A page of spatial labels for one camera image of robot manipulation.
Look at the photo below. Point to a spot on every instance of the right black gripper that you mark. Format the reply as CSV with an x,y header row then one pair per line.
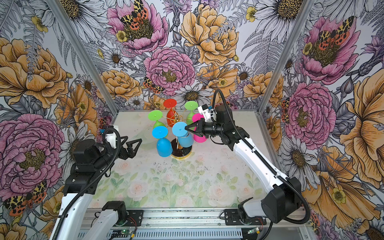
x,y
201,128

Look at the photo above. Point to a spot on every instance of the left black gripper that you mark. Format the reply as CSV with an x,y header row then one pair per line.
x,y
131,153

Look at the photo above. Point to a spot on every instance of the pink wine glass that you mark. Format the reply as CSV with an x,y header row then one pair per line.
x,y
199,118

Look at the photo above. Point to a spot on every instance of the light blue wine glass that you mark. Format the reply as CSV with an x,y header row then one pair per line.
x,y
185,139

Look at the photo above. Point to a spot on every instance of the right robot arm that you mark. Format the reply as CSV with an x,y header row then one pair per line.
x,y
284,200

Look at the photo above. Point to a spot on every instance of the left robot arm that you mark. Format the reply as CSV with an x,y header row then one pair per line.
x,y
92,161

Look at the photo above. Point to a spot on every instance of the green wine glass back right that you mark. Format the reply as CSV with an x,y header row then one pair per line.
x,y
191,106

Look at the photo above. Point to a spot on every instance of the green wine glass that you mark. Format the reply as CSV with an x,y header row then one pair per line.
x,y
155,116
191,106

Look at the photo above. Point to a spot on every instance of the red wine glass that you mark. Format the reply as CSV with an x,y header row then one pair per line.
x,y
171,114

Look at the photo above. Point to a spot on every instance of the blue wine glass left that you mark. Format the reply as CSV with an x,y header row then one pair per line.
x,y
164,146

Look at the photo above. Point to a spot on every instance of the green wine glass left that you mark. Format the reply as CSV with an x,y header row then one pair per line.
x,y
155,116

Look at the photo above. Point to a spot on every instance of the right small circuit board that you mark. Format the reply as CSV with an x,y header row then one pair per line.
x,y
254,231

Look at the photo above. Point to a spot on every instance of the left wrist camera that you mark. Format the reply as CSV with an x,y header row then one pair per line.
x,y
110,136

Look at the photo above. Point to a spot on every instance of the gold wire wine glass rack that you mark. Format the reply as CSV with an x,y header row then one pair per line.
x,y
179,153

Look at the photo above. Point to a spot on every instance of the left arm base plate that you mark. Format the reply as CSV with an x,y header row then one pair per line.
x,y
134,218

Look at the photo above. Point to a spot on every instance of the aluminium front rail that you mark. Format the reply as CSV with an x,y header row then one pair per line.
x,y
187,218

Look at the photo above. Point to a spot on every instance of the left aluminium corner post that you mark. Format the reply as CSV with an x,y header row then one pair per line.
x,y
76,42

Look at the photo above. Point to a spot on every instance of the aluminium corner post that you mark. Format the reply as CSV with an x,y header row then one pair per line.
x,y
291,40
76,42

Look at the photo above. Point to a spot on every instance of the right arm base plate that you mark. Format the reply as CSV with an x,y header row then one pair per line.
x,y
235,217

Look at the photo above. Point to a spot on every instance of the right aluminium corner post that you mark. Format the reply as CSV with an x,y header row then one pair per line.
x,y
291,40

